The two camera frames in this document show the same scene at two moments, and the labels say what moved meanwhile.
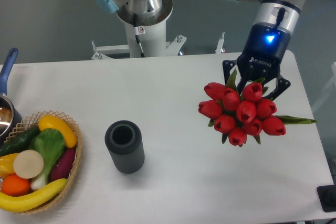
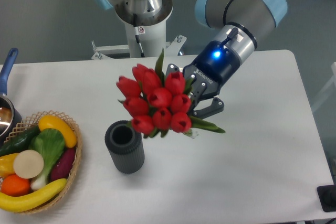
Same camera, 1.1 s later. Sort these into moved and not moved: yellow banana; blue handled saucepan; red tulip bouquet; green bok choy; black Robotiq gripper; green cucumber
Moved: black Robotiq gripper; red tulip bouquet
Not moved: yellow banana; green bok choy; green cucumber; blue handled saucepan
